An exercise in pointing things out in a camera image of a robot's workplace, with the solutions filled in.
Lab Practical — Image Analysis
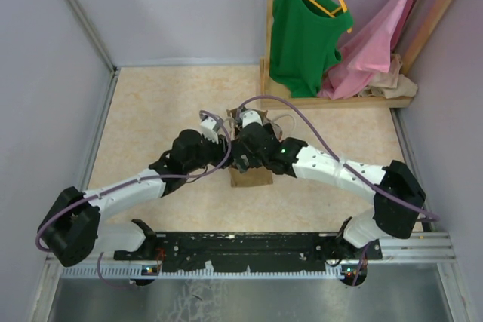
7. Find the aluminium frame rail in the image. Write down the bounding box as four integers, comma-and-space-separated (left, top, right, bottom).
65, 0, 117, 74

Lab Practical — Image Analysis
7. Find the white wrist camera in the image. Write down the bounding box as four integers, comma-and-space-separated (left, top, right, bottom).
240, 109, 263, 129
200, 115, 219, 144

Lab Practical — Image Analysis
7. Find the wooden clothes rack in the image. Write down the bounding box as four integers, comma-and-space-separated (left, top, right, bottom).
259, 0, 453, 109

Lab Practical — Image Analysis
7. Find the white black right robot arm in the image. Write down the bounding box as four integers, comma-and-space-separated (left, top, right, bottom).
232, 122, 426, 259

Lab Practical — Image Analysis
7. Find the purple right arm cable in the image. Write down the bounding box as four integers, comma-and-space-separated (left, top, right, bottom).
238, 94, 441, 286

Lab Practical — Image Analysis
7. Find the green tank top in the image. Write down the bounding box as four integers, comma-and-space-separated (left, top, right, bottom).
269, 0, 353, 98

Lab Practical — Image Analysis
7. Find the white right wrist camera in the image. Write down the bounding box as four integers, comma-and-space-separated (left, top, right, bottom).
240, 109, 263, 129

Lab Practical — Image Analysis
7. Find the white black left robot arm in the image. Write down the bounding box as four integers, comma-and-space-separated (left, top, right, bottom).
35, 129, 232, 267

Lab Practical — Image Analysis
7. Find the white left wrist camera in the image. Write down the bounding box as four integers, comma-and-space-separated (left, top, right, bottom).
200, 115, 219, 144

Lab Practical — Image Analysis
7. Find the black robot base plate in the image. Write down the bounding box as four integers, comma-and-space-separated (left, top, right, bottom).
114, 219, 383, 285

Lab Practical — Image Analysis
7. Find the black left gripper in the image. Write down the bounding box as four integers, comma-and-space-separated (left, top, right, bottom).
185, 131, 235, 174

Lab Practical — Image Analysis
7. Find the pink garment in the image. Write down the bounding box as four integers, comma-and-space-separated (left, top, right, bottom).
318, 0, 414, 100

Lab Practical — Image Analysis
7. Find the beige crumpled cloth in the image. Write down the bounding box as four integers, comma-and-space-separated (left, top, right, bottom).
357, 54, 418, 99

